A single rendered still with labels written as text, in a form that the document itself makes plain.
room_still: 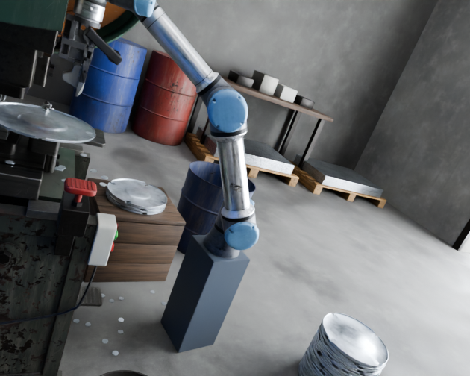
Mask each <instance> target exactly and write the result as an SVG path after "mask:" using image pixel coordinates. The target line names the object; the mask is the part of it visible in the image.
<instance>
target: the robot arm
mask: <svg viewBox="0 0 470 376"><path fill-rule="evenodd" d="M107 2H110V3H111V4H114V5H116V6H119V7H122V8H124V9H126V10H129V11H131V12H132V13H133V14H134V15H135V16H136V17H137V18H138V20H139V21H141V23H142V24H143V25H144V26H145V27H146V29H147V30H148V31H149V32H150V33H151V35H152V36H153V37H154V38H155V39H156V41H158V42H159V44H160V45H161V46H162V47H163V49H164V50H165V51H166V53H167V54H168V55H169V56H170V57H171V58H172V59H173V60H174V62H175V63H176V64H177V65H178V67H179V68H180V69H181V70H182V71H183V73H184V74H185V75H186V76H187V77H188V79H190V80H191V82H192V83H193V84H194V85H195V87H196V92H197V93H198V95H199V96H200V97H201V99H202V101H203V102H204V104H205V106H206V108H207V114H208V118H209V124H210V134H211V136H212V137H213V138H215V139H216V143H217V149H218V155H219V166H220V172H221V179H222V189H223V196H224V199H223V200H224V201H223V202H222V206H221V208H220V211H219V214H218V216H217V218H216V221H215V224H214V226H213V227H212V228H211V229H210V231H209V233H207V234H206V236H205V237H204V241H203V244H204V247H205V248H206V249H207V250H208V251H209V252H211V253H213V254H215V255H216V256H219V257H223V258H228V259H231V258H235V257H237V256H238V255H239V252H240V250H246V249H249V248H251V247H252V246H253V245H254V244H255V243H256V242H257V241H258V238H259V230H258V228H257V224H256V216H255V209H254V202H253V201H252V200H251V199H250V198H249V193H248V179H247V171H246V163H245V148H244V140H243V137H244V135H245V134H246V133H247V131H248V129H247V120H246V119H247V116H248V107H247V104H246V102H245V99H244V98H243V97H242V96H241V95H240V94H239V93H238V92H237V91H236V90H235V89H234V88H233V87H232V86H230V85H229V84H228V83H227V82H226V81H225V80H224V79H223V78H222V77H221V76H220V74H219V73H218V72H213V71H212V69H211V68H210V67H209V66H208V65H207V64H206V63H205V61H204V60H203V59H202V57H201V56H200V55H199V54H198V52H197V51H196V50H195V49H194V48H193V47H192V45H191V44H190V43H189V41H188V40H187V39H186V37H185V36H184V35H183V34H182V33H181V32H180V31H179V29H178V28H177V27H176V25H175V24H174V23H173V22H172V20H171V19H170V18H169V17H168V16H167V15H166V13H165V12H164V11H163V9H162V8H161V7H160V6H159V5H158V3H157V2H156V0H75V5H74V9H73V12H74V13H75V14H74V15H72V14H70V13H67V15H66V22H65V26H64V30H63V33H62V34H61V37H62V35H63V37H62V38H61V37H60V38H61V40H60V48H59V52H58V54H59V57H60V58H63V59H66V60H68V61H70V62H73V63H74V61H75V63H74V64H73V66H72V69H70V70H66V71H63V73H62V79H63V80H64V81H65V82H67V83H68V84H71V85H72V86H74V87H76V93H75V96H79V95H80V94H81V93H82V91H83V88H84V83H85V80H86V77H87V72H88V69H89V65H90V64H91V61H92V57H93V50H94V48H95V46H97V47H98V48H99V49H100V50H101V51H102V52H103V53H104V54H106V55H107V58H108V60H109V61H110V62H111V63H115V64H116V65H119V64H120V63H121V62H122V58H121V55H120V53H119V52H118V51H117V50H114V49H113V48H112V47H111V46H109V45H108V44H107V43H106V42H105V41H104V40H103V39H102V38H101V37H100V36H99V35H98V34H97V33H96V32H95V31H94V30H93V29H92V28H91V27H94V28H98V29H100V27H101V24H100V22H102V20H103V17H104V11H105V7H106V4H107ZM82 25H84V26H85V27H86V28H85V29H84V30H83V29H81V26H82Z"/></svg>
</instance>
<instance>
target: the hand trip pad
mask: <svg viewBox="0 0 470 376"><path fill-rule="evenodd" d="M64 190H65V191H66V192H67V193H70V194H75V197H74V201H75V202H81V199H82V195H84V196H90V197H92V196H95V195H96V193H97V188H96V184H95V183H94V182H92V181H86V180H81V179H77V178H67V179H66V180H65V182H64Z"/></svg>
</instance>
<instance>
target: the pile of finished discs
mask: <svg viewBox="0 0 470 376"><path fill-rule="evenodd" d="M145 185H146V183H145V182H143V181H138V180H134V179H128V178H119V179H115V180H112V181H111V182H109V183H108V185H107V190H106V196H107V198H108V200H109V201H110V202H111V203H113V204H115V205H116V206H117V207H120V208H122V209H123V210H127V211H129V212H132V213H138V214H143V213H145V215H153V214H158V213H161V212H163V211H164V209H165V207H166V203H167V197H166V195H165V193H164V192H163V191H161V190H160V189H158V188H156V187H155V186H153V185H151V184H150V185H148V186H145Z"/></svg>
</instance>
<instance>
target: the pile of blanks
mask: <svg viewBox="0 0 470 376"><path fill-rule="evenodd" d="M322 322H323V320H322ZM385 365H386V363H385V364H384V365H382V366H367V365H364V364H362V363H359V362H357V361H356V360H353V359H351V358H350V357H348V356H347V355H345V354H344V353H342V352H341V351H340V350H339V349H338V348H337V347H336V346H335V345H334V344H333V343H332V340H329V339H328V337H327V335H326V333H325V331H324V328H323V324H322V323H321V324H320V325H319V328H318V330H317V331H316V334H315V335H314V337H313V339H312V341H311V342H310V344H309V346H308V348H307V350H306V351H305V353H304V356H303V357H302V360H301V362H300V363H299V366H298V373H299V376H378V375H379V374H380V373H381V371H382V369H383V368H384V367H385Z"/></svg>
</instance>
